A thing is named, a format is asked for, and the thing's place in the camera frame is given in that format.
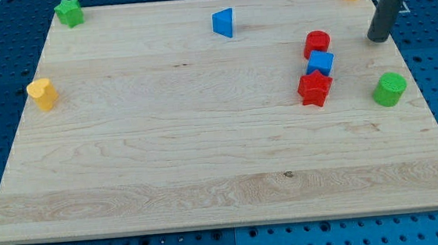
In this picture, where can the red star block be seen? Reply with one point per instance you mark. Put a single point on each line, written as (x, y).
(314, 88)

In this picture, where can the green star block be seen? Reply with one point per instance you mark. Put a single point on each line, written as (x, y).
(69, 12)

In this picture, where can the light wooden board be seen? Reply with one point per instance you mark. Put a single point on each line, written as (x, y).
(162, 125)

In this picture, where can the blue triangle block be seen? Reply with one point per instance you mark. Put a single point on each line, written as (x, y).
(222, 22)

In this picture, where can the blue cube block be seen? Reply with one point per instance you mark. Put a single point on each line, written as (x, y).
(321, 61)

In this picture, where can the red cylinder block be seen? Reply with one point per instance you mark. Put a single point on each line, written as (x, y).
(316, 40)

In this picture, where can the green cylinder block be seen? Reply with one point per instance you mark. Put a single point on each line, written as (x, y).
(389, 89)

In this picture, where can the yellow heart block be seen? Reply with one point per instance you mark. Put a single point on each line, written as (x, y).
(43, 93)

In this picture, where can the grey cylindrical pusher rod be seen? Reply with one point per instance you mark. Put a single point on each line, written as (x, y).
(383, 20)

